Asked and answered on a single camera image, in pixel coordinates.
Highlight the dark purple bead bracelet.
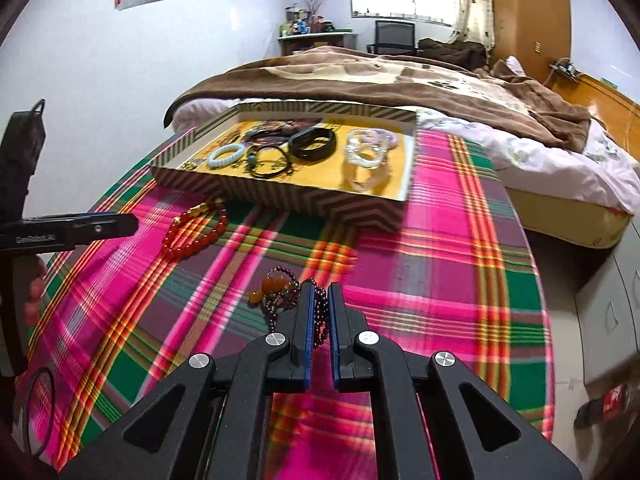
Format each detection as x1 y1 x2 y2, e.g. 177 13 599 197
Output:
246 264 331 350

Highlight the gold charm pendant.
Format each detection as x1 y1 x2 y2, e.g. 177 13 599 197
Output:
180 159 203 170

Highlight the black wristband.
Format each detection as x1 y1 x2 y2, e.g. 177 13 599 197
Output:
288 127 337 162

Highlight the person's left hand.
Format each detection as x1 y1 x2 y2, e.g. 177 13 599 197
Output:
23 256 47 328

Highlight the pink green plaid tablecloth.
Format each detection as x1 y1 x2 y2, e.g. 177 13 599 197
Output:
29 130 553 472

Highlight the striped cardboard tray yellow inside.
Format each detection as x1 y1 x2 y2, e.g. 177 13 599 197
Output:
150 101 418 232

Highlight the clear glass bangle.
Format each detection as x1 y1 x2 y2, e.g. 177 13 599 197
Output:
342 128 397 192

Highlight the grey drawer cabinet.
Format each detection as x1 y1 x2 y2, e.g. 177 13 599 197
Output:
576 224 639 385

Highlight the cola bottle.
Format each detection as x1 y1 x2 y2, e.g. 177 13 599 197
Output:
574 384 630 430

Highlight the yellow mattress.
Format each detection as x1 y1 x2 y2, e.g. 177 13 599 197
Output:
506 188 634 249

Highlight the brown fleece blanket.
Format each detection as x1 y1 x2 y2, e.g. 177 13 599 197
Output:
164 46 591 153

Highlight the white floral bed sheet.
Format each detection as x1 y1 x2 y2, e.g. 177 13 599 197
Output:
172 100 639 214

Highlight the black office chair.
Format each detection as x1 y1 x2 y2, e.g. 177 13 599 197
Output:
367 20 416 55

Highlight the cluttered wooden desk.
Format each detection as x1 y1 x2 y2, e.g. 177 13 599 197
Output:
278 8 357 55

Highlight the wooden headboard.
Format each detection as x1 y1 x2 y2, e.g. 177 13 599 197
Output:
551 74 640 159

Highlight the patterned curtain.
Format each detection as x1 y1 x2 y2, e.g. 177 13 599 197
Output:
449 0 496 52

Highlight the window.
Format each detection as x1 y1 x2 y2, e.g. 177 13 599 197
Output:
350 0 457 27

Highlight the wooden wardrobe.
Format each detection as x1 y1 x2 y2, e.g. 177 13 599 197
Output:
491 0 572 82

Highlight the red bead bracelet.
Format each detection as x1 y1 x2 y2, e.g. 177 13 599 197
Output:
160 198 230 264

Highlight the light blue spiral hair tie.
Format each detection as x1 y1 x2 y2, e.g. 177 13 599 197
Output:
206 142 250 169

